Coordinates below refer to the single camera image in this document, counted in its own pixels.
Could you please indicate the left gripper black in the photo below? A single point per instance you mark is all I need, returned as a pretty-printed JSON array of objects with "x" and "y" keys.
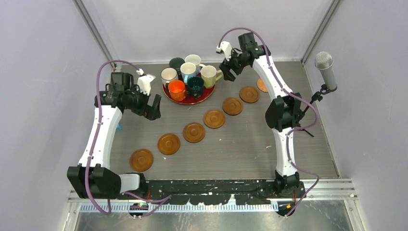
[{"x": 151, "y": 112}]

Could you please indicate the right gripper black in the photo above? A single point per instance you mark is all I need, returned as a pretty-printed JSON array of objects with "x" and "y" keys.
[{"x": 225, "y": 67}]

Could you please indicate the yellow cream mug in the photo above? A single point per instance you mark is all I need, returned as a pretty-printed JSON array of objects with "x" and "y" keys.
[{"x": 210, "y": 75}]

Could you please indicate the orange black mug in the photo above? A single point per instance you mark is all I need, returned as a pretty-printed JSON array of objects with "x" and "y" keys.
[{"x": 177, "y": 90}]

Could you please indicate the dark green mug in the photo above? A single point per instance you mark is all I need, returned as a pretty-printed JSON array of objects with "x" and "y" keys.
[{"x": 195, "y": 87}]

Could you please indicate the wooden coaster four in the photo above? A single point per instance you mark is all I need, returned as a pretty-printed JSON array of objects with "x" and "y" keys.
[{"x": 168, "y": 144}]

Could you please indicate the wooden coaster six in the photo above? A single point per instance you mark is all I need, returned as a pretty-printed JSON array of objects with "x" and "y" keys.
[{"x": 249, "y": 94}]

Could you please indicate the wooden coaster one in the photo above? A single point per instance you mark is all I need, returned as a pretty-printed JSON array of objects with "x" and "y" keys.
[{"x": 232, "y": 106}]

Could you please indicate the wooden coaster three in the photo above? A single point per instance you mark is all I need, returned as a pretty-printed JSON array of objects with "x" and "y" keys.
[{"x": 194, "y": 132}]

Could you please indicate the wooden coaster five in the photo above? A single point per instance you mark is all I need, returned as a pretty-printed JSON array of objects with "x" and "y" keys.
[{"x": 141, "y": 160}]

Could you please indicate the wooden coaster two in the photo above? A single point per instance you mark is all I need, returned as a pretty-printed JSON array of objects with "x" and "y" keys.
[{"x": 214, "y": 118}]

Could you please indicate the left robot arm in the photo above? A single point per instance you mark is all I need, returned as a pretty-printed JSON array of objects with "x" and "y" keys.
[{"x": 92, "y": 176}]

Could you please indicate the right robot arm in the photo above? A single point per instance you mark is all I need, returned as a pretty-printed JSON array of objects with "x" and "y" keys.
[{"x": 283, "y": 113}]

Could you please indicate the woven rattan coaster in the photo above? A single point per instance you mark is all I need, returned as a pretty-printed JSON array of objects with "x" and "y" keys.
[{"x": 260, "y": 84}]

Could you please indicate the red round tray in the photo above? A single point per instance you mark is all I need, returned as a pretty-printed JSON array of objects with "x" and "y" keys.
[{"x": 189, "y": 100}]

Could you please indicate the white mug rear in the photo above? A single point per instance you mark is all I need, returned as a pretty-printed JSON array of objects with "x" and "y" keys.
[{"x": 196, "y": 60}]

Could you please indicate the light blue mug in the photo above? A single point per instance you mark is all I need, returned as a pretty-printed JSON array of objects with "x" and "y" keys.
[{"x": 188, "y": 70}]

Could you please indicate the silver white mug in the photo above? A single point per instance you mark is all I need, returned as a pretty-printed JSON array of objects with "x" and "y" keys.
[{"x": 168, "y": 75}]

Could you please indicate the black mug rear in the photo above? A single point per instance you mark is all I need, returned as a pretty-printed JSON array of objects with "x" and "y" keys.
[{"x": 176, "y": 64}]

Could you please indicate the silver microphone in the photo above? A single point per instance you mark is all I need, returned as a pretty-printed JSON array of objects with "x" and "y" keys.
[{"x": 324, "y": 62}]

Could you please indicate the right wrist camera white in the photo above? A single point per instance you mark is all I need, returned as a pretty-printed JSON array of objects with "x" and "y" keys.
[{"x": 225, "y": 48}]

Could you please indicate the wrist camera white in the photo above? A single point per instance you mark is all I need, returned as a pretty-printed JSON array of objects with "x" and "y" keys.
[
  {"x": 144, "y": 82},
  {"x": 225, "y": 48}
]

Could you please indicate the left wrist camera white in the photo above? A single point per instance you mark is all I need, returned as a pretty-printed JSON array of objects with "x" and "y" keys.
[{"x": 144, "y": 82}]

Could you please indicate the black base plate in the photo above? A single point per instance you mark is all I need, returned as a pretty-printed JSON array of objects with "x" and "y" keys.
[{"x": 216, "y": 192}]

